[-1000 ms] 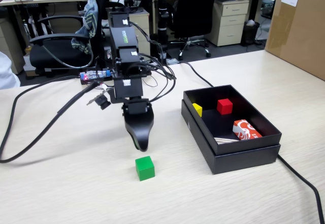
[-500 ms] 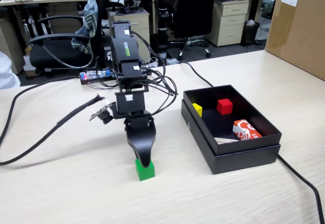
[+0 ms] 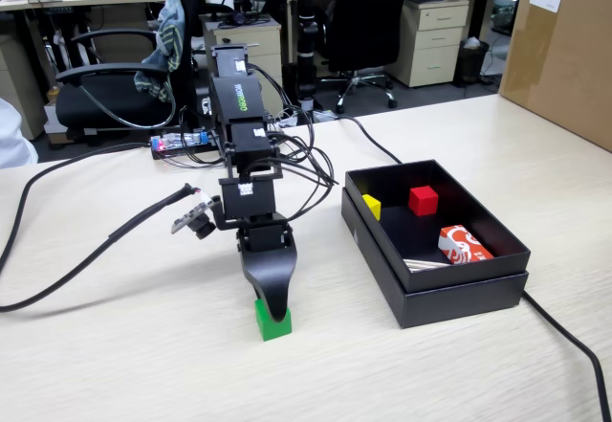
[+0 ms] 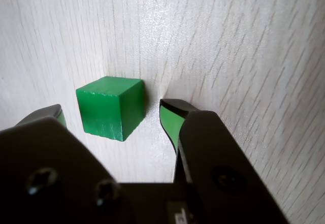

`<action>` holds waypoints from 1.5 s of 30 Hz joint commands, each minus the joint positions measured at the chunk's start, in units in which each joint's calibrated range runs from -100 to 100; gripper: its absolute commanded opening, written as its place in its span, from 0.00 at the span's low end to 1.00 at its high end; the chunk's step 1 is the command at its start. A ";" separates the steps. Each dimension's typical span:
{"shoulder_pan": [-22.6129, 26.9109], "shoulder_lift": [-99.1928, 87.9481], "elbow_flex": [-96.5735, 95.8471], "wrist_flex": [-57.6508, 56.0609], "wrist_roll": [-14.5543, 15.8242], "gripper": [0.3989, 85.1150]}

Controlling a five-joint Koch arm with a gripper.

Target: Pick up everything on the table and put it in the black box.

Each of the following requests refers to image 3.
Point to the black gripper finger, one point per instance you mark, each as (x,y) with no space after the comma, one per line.
(275,273)
(250,284)

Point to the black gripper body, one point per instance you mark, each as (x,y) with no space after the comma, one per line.
(265,237)

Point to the green wooden cube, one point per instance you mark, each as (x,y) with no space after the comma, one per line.
(275,331)

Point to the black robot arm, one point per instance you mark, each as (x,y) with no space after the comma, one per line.
(239,106)

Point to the black cardboard box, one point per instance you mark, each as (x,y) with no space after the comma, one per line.
(421,235)

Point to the black open box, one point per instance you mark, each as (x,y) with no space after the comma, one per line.
(454,304)

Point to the small brown floor box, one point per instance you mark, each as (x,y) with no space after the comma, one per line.
(52,123)

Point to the large brown cardboard box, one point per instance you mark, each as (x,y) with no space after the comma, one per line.
(564,68)

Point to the yellow wooden cube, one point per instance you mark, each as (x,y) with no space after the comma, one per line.
(372,206)

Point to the robot controller board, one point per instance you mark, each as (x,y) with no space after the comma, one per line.
(181,144)

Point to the silver metal piece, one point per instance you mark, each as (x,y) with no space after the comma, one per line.
(425,264)

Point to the red wooden cube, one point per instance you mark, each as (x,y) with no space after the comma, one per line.
(423,201)

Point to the orange and white carton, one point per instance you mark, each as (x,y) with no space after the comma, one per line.
(464,246)

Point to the beige cabinet with headset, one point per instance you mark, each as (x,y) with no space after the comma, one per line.
(262,46)

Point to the black office chair with armrests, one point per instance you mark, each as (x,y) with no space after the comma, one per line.
(110,101)

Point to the black pole with white rings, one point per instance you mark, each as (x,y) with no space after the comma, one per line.
(307,34)

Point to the blue striped cloth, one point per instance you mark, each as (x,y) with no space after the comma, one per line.
(167,34)

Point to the black mesh office chair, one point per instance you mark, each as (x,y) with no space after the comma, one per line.
(368,20)

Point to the beige three-drawer cabinet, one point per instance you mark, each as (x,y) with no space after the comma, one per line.
(430,58)

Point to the person in white shirt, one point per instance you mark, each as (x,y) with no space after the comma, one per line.
(14,139)

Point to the black trash bin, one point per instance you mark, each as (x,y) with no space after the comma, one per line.
(471,63)

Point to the plain beige side cabinet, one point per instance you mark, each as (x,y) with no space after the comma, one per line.
(19,70)

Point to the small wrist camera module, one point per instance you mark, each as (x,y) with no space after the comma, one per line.
(193,218)

